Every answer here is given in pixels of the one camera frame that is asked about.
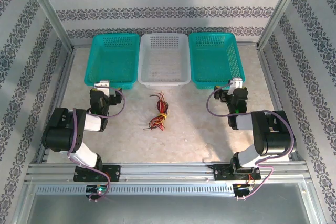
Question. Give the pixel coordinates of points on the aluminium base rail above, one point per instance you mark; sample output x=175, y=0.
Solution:
x=168, y=170

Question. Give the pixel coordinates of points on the teal plastic basket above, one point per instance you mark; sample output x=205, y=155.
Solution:
x=113, y=61
x=215, y=58

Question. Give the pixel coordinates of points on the aluminium table side rail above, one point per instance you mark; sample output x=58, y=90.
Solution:
x=56, y=103
x=278, y=103

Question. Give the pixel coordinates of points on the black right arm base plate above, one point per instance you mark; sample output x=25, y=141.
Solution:
x=221, y=172

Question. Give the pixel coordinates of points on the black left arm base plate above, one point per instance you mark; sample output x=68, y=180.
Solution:
x=114, y=172

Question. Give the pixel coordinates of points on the white plastic basket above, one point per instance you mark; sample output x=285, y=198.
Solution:
x=164, y=61

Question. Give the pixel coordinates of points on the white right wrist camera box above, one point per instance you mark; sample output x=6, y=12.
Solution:
x=236, y=83

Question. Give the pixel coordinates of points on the aluminium frame post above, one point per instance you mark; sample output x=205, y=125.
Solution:
x=48, y=9
x=282, y=9

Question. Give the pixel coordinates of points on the grey metal panel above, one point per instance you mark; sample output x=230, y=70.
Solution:
x=168, y=211

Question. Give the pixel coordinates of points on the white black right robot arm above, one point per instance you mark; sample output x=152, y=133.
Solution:
x=275, y=140

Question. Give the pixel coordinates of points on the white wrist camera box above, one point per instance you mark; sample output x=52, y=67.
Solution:
x=102, y=87
x=236, y=83

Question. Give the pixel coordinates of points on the small black circuit board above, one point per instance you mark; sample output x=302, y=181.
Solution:
x=98, y=189
x=242, y=186

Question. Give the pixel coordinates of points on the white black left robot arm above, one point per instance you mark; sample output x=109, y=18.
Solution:
x=63, y=129

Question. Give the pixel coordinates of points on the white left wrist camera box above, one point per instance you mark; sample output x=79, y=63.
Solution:
x=102, y=87

